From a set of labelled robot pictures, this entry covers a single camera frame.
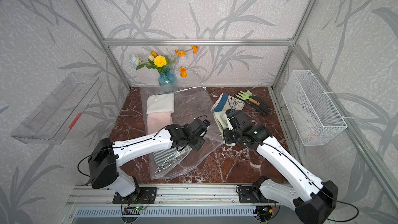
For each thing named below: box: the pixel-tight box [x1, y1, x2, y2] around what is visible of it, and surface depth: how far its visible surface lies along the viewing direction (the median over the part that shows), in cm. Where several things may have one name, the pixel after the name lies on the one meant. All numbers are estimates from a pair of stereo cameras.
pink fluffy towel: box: [147, 112, 173, 135], surface depth 101 cm
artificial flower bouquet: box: [129, 45, 199, 78], surface depth 95 cm
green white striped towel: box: [153, 147, 184, 167], surface depth 82 cm
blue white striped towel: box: [210, 92, 246, 112], surface depth 110 cm
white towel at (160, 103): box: [146, 93, 175, 115], surface depth 110 cm
